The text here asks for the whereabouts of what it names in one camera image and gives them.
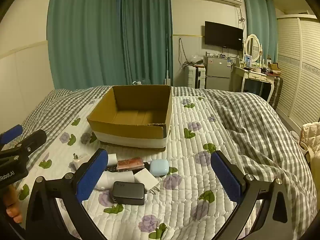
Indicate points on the small photo frame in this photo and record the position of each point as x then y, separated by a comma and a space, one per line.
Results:
247, 60

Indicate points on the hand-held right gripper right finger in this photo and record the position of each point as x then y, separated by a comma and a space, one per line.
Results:
225, 177

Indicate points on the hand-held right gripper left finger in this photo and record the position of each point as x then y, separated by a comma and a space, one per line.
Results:
92, 177

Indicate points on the pink glitter case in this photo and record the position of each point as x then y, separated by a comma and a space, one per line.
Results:
130, 164

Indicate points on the oval vanity mirror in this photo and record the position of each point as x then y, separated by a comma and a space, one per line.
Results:
253, 47

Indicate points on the black wall television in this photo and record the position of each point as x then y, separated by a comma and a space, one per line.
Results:
223, 36

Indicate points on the black power adapter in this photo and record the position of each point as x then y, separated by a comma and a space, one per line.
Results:
128, 192

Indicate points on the person's left hand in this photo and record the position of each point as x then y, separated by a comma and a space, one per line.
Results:
11, 205

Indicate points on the beige quilted bag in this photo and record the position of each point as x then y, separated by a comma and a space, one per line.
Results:
310, 136

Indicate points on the white charger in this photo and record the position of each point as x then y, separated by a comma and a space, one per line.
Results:
146, 180

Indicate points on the light blue earbuds case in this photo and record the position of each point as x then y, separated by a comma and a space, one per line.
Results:
159, 168

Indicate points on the white rounded plastic device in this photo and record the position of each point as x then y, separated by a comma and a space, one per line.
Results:
110, 180

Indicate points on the wide teal curtain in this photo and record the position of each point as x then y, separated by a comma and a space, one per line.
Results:
85, 37

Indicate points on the white plug adapter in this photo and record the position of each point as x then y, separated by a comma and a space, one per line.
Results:
76, 162

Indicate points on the narrow teal curtain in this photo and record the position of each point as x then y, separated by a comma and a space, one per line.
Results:
147, 35

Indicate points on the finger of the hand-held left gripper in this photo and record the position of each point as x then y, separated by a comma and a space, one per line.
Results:
11, 131
35, 138

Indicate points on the small white cube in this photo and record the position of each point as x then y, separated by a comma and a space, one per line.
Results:
112, 159

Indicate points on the white dressing table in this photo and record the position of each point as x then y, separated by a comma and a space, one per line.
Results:
252, 76

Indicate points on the white thin pole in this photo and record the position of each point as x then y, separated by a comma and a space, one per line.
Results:
167, 62

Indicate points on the grey checkered blanket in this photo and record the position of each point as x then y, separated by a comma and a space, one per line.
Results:
250, 130

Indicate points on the white suitcase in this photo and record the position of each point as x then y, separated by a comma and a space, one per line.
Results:
195, 77

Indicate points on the silver small fridge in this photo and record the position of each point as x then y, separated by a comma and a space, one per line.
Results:
218, 73

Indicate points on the floral quilted bed cover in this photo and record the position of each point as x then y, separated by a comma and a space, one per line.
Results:
190, 155

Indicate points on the cardboard box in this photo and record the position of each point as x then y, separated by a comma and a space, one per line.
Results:
140, 130

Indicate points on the white slatted wardrobe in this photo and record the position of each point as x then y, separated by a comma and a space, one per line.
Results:
300, 70

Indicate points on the teal curtain beside wardrobe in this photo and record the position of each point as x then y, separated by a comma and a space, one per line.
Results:
260, 25

